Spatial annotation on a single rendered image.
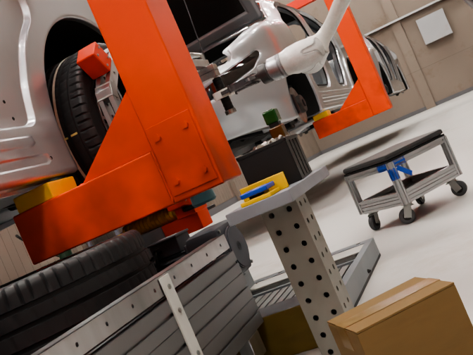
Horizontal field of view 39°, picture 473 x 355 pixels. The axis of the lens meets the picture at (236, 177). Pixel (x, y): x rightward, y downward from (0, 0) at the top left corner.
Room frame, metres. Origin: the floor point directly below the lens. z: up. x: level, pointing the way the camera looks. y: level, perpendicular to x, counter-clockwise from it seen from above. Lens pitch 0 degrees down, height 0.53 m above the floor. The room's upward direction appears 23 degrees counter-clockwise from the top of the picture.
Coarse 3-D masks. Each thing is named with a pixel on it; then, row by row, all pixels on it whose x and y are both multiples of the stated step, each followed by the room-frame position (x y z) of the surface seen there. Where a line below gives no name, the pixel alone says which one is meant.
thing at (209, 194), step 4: (212, 188) 2.32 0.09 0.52; (204, 192) 2.29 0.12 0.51; (208, 192) 2.30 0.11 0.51; (212, 192) 2.31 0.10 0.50; (196, 196) 2.29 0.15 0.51; (200, 196) 2.29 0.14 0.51; (204, 196) 2.29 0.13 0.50; (208, 196) 2.29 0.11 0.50; (212, 196) 2.30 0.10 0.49; (192, 200) 2.31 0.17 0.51; (196, 200) 2.29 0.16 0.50; (200, 200) 2.29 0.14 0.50; (204, 200) 2.29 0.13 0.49; (208, 200) 2.29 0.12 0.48; (192, 204) 2.32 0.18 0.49; (196, 204) 2.30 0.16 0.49; (200, 204) 2.29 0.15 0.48; (184, 208) 2.41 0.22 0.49; (188, 208) 2.38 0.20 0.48; (192, 208) 2.36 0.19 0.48
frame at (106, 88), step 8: (112, 64) 2.30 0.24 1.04; (112, 72) 2.28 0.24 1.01; (96, 80) 2.29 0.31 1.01; (104, 80) 2.30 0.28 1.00; (112, 80) 2.26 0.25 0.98; (96, 88) 2.25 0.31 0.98; (104, 88) 2.23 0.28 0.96; (112, 88) 2.23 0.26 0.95; (96, 96) 2.24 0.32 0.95; (104, 96) 2.23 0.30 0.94; (112, 96) 2.22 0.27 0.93; (104, 104) 2.24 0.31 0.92; (112, 104) 2.23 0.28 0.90; (104, 112) 2.24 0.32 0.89; (112, 112) 2.26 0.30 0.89; (112, 120) 2.24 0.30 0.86
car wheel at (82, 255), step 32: (96, 256) 1.52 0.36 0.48; (128, 256) 1.61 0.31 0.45; (0, 288) 1.92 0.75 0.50; (32, 288) 1.42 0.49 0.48; (64, 288) 1.45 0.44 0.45; (96, 288) 1.49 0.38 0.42; (128, 288) 1.56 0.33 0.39; (0, 320) 1.40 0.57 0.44; (32, 320) 1.41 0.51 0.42; (64, 320) 1.43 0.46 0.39; (0, 352) 1.39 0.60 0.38; (32, 352) 1.40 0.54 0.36
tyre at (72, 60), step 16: (64, 64) 2.36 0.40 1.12; (48, 80) 2.34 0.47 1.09; (64, 80) 2.29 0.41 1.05; (80, 80) 2.25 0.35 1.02; (64, 96) 2.25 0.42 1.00; (80, 96) 2.22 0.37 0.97; (64, 112) 2.24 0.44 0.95; (80, 112) 2.21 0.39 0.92; (96, 112) 2.26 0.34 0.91; (64, 128) 2.23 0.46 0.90; (80, 128) 2.21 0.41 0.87; (96, 128) 2.21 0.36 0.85; (80, 144) 2.22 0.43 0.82; (96, 144) 2.21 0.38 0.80; (80, 160) 2.24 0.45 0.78; (80, 176) 2.26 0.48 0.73
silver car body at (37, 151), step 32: (0, 0) 2.18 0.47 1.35; (32, 0) 2.30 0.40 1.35; (64, 0) 2.50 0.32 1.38; (0, 32) 2.11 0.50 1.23; (32, 32) 2.23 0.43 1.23; (0, 64) 2.05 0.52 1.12; (32, 64) 2.15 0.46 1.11; (0, 96) 1.99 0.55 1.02; (32, 96) 2.09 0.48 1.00; (0, 128) 1.93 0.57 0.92; (32, 128) 2.02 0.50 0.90; (0, 160) 1.84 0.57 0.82; (32, 160) 1.97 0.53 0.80; (64, 160) 2.11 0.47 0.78; (0, 192) 1.84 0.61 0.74; (0, 224) 4.00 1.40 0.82
